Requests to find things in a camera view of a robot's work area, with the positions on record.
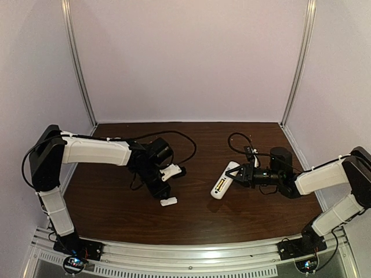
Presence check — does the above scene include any front aluminium rail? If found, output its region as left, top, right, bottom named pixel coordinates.
left=20, top=228, right=360, bottom=277

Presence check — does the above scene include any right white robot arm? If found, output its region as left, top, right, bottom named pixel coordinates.
left=216, top=147, right=370, bottom=252

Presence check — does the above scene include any white remote control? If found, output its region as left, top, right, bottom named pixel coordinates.
left=210, top=161, right=240, bottom=200

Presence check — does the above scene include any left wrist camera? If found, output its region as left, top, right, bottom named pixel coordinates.
left=159, top=164, right=187, bottom=182

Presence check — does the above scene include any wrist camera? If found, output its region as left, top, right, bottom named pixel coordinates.
left=159, top=164, right=187, bottom=182
left=243, top=146, right=260, bottom=168

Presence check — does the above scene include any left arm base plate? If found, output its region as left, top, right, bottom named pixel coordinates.
left=53, top=238, right=103, bottom=261

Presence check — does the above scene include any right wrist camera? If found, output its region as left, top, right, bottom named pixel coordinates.
left=243, top=146, right=260, bottom=168

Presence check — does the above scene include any right black cable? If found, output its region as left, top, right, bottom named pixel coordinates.
left=228, top=132, right=348, bottom=174

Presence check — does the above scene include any circuit board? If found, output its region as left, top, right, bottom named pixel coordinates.
left=62, top=256, right=88, bottom=275
left=294, top=255, right=319, bottom=275

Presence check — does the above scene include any right circuit board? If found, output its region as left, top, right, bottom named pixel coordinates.
left=294, top=255, right=319, bottom=275

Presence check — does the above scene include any left circuit board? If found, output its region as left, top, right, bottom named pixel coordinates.
left=62, top=256, right=88, bottom=275

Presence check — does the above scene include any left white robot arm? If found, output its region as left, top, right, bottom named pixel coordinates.
left=23, top=125, right=183, bottom=254

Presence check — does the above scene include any left aluminium frame post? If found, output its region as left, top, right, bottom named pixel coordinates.
left=61, top=0, right=98, bottom=127

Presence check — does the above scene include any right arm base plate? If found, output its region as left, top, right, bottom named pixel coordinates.
left=277, top=236, right=327, bottom=261

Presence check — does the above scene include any aluminium frame post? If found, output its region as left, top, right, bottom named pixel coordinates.
left=281, top=0, right=317, bottom=127
left=61, top=0, right=98, bottom=127

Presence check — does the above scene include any white battery cover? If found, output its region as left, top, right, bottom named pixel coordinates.
left=160, top=197, right=178, bottom=207

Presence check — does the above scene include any right aluminium frame post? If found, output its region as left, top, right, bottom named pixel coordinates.
left=281, top=0, right=317, bottom=127

